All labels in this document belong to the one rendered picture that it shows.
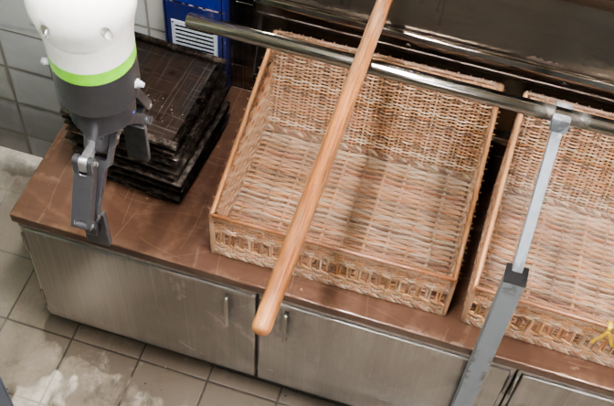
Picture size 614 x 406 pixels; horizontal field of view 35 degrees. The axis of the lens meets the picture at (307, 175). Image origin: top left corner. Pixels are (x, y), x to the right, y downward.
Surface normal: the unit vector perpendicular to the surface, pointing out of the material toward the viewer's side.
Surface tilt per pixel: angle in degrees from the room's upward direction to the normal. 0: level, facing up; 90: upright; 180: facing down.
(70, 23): 76
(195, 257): 0
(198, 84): 0
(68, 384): 0
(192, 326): 90
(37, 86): 90
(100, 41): 105
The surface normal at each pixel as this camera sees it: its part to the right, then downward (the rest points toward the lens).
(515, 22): -0.26, 0.51
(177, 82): 0.05, -0.60
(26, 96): -0.29, 0.76
